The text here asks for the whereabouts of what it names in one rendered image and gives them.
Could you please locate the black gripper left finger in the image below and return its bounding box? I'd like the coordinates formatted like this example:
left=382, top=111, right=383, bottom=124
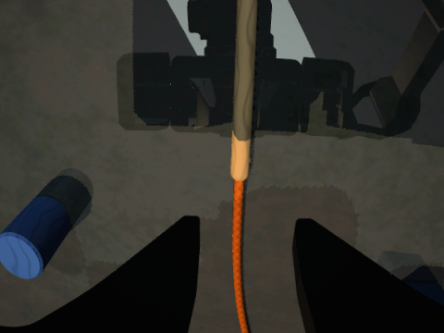
left=0, top=216, right=201, bottom=333

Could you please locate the dark brown wooden stick with orange string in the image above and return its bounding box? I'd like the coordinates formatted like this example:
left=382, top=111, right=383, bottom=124
left=230, top=0, right=258, bottom=333

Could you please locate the blue cylinder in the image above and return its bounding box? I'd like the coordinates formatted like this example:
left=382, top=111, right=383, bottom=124
left=0, top=196, right=70, bottom=280

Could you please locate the blue cube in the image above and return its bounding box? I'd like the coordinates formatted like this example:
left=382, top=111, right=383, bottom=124
left=406, top=282, right=444, bottom=306

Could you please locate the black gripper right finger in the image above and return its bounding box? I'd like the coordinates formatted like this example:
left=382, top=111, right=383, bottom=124
left=292, top=218, right=444, bottom=333

